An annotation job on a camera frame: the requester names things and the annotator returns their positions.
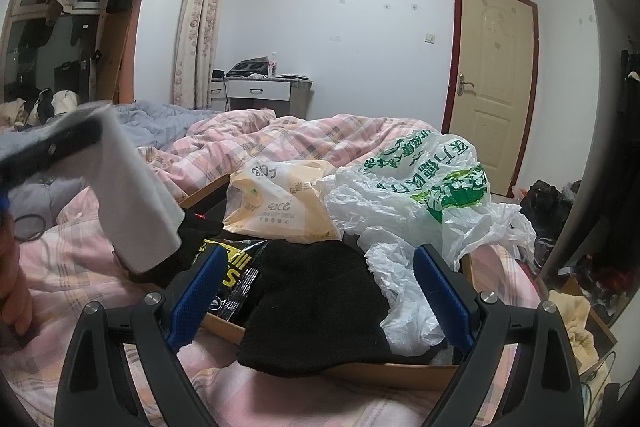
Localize pile of plush clothes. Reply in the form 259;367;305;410
0;89;78;128

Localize brown cardboard box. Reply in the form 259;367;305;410
127;174;476;392

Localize beige tissue pack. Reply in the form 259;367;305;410
222;159;343;244

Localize white cloth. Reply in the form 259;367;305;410
0;102;185;275

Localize black bag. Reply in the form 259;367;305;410
520;181;581;258

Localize black yellow wipes packet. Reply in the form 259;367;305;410
192;239;271;323

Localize white desk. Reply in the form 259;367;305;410
209;77;316;118

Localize person's left hand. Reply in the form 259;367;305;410
0;227;38;343

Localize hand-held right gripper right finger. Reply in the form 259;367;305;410
412;244;586;427

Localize black cable loop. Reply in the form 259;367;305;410
12;213;46;242

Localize pink plaid duvet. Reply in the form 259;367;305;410
0;109;551;427

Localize beige crumpled cloth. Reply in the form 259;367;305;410
550;289;608;358

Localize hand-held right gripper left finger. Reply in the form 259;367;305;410
54;247;230;427

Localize grey duvet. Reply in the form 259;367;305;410
0;99;211;228

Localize black knit hat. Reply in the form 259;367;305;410
236;241;393;378

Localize wardrobe with sliding door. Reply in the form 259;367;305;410
535;0;640;358

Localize white green-print plastic bag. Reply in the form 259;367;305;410
320;129;537;358

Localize floral curtain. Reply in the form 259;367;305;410
172;0;236;110

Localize black device on desk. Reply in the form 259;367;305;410
226;57;271;78

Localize cream door with red frame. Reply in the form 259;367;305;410
440;0;540;198

